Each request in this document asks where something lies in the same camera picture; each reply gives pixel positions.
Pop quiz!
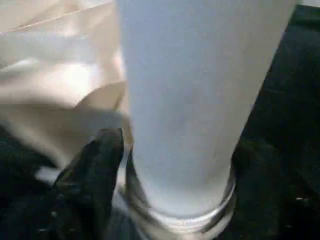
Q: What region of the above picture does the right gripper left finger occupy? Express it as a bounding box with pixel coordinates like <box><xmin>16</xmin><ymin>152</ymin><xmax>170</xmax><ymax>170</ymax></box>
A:
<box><xmin>37</xmin><ymin>127</ymin><xmax>125</xmax><ymax>240</ymax></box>

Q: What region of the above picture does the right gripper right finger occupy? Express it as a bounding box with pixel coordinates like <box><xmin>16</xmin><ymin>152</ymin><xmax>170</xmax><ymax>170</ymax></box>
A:
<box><xmin>224</xmin><ymin>146</ymin><xmax>320</xmax><ymax>240</ymax></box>

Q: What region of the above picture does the white plastic table top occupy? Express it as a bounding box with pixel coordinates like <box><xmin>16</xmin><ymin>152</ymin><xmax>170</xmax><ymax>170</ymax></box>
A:
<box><xmin>0</xmin><ymin>0</ymin><xmax>238</xmax><ymax>240</ymax></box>

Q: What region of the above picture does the white plastic table leg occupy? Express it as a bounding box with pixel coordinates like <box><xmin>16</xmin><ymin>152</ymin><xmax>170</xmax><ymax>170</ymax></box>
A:
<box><xmin>116</xmin><ymin>0</ymin><xmax>298</xmax><ymax>221</ymax></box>

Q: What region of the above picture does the black mat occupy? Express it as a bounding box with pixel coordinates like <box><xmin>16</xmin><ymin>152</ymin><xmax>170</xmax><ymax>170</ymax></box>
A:
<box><xmin>0</xmin><ymin>4</ymin><xmax>320</xmax><ymax>240</ymax></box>

